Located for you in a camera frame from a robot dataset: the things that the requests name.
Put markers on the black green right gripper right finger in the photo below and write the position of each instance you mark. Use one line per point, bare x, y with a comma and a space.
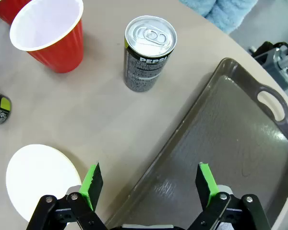
207, 189

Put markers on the black Pepsi can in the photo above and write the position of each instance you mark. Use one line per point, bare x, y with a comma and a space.
144, 72
0, 110

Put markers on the person in blue fleece jacket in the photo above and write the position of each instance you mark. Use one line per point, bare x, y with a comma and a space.
220, 14

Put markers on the white bowl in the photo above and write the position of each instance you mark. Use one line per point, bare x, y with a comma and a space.
38, 177

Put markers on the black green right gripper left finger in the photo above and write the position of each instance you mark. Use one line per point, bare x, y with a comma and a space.
88, 189

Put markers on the red plastic cup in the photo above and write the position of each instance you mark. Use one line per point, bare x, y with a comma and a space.
60, 52
4, 9

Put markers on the brown plastic tray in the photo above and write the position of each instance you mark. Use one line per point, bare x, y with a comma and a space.
230, 143

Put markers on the black metal table clamp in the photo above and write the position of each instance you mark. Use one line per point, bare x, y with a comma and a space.
276, 64

